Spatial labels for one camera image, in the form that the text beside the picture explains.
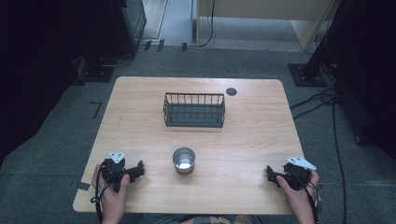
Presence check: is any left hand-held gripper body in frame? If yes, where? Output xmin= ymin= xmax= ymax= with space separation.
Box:
xmin=100 ymin=151 xmax=129 ymax=193

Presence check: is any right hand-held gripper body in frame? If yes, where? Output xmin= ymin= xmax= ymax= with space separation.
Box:
xmin=281 ymin=156 xmax=318 ymax=191

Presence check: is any person's right hand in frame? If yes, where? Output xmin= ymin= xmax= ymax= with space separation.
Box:
xmin=276 ymin=169 xmax=321 ymax=204

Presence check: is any person's left hand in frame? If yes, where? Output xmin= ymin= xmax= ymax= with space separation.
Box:
xmin=91 ymin=163 xmax=132 ymax=204

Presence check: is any grey floor tape patch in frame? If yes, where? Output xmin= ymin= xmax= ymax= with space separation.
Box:
xmin=74 ymin=180 xmax=92 ymax=191

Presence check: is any metal cup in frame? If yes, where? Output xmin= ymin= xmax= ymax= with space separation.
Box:
xmin=172 ymin=147 xmax=196 ymax=175

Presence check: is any black angled floor tape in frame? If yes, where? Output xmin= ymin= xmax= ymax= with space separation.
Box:
xmin=90 ymin=101 xmax=103 ymax=119

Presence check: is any black stand with flat base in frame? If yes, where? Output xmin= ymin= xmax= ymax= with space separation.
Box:
xmin=72 ymin=46 xmax=134 ymax=84

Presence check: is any black stand with square base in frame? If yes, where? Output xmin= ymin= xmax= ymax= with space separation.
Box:
xmin=288 ymin=0 xmax=354 ymax=88

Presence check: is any dark cabinet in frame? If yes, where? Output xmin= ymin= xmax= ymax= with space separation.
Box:
xmin=108 ymin=0 xmax=148 ymax=59

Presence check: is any light wooden furniture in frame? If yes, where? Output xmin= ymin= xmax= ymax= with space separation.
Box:
xmin=195 ymin=0 xmax=340 ymax=52

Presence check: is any right hand-held gripper cable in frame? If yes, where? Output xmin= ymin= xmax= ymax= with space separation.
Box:
xmin=289 ymin=170 xmax=323 ymax=224

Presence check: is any hand-held gripper cable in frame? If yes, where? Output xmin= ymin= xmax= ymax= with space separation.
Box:
xmin=90 ymin=167 xmax=109 ymax=224
xmin=289 ymin=170 xmax=323 ymax=224

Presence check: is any left hand-held gripper cable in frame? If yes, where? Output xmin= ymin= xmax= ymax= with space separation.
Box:
xmin=90 ymin=167 xmax=109 ymax=224

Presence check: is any long black floor cable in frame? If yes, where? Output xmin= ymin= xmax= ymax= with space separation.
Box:
xmin=332 ymin=99 xmax=347 ymax=224

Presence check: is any bundle of black floor cables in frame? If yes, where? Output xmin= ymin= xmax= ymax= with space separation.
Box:
xmin=290 ymin=87 xmax=339 ymax=121

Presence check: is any black wire basket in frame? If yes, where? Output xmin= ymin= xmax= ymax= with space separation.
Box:
xmin=163 ymin=91 xmax=226 ymax=129

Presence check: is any thin black hanging cable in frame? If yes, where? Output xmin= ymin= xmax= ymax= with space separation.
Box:
xmin=195 ymin=0 xmax=217 ymax=49

